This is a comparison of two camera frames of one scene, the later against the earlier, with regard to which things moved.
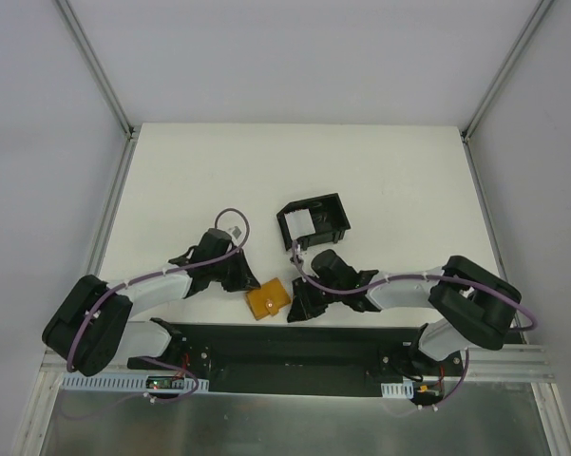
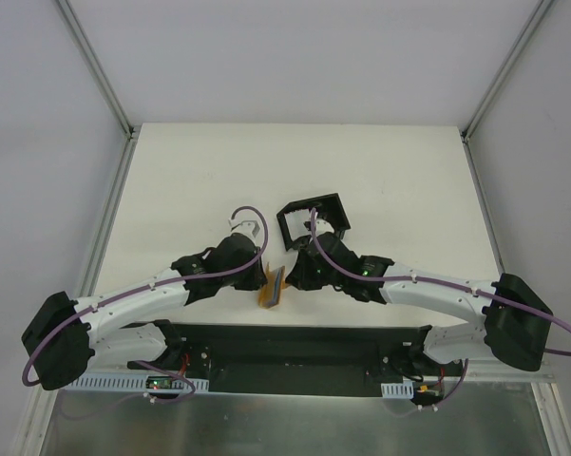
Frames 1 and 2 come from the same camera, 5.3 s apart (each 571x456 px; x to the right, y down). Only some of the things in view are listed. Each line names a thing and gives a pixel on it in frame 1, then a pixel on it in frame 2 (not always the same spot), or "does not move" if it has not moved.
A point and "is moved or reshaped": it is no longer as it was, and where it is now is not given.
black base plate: (300, 359) does not move
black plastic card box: (328, 217) does not move
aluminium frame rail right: (533, 22) does not move
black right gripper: (311, 298) to (295, 275)
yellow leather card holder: (267, 299) is moved or reshaped
